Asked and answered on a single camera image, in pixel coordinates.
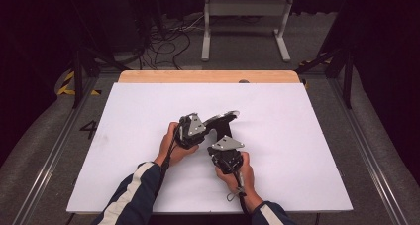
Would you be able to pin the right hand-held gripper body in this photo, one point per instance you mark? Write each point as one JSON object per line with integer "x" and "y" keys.
{"x": 228, "y": 155}

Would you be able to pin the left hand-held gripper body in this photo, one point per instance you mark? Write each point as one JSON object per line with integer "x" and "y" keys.
{"x": 189, "y": 134}

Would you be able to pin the oval silver photo frame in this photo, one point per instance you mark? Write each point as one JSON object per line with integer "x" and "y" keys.
{"x": 224, "y": 124}

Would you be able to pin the person's left hand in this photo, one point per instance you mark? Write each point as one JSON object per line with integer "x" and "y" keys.
{"x": 168, "y": 149}

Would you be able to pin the person's right hand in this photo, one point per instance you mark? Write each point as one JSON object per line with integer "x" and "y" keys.
{"x": 246, "y": 180}

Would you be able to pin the wooden table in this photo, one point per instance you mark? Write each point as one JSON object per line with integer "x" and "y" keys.
{"x": 185, "y": 76}

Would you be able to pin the dark round table grommet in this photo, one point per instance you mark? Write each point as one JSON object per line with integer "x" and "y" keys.
{"x": 243, "y": 81}

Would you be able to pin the black metal stand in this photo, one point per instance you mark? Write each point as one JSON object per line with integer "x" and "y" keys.
{"x": 346, "y": 76}
{"x": 77, "y": 73}

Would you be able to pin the yellow black floor tape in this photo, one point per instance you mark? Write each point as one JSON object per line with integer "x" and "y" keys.
{"x": 66, "y": 86}

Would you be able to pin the white metal stand frame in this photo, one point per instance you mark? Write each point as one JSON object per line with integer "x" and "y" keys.
{"x": 206, "y": 33}

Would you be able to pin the aluminium floor rail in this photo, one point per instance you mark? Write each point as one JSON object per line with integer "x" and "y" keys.
{"x": 366, "y": 152}
{"x": 56, "y": 152}

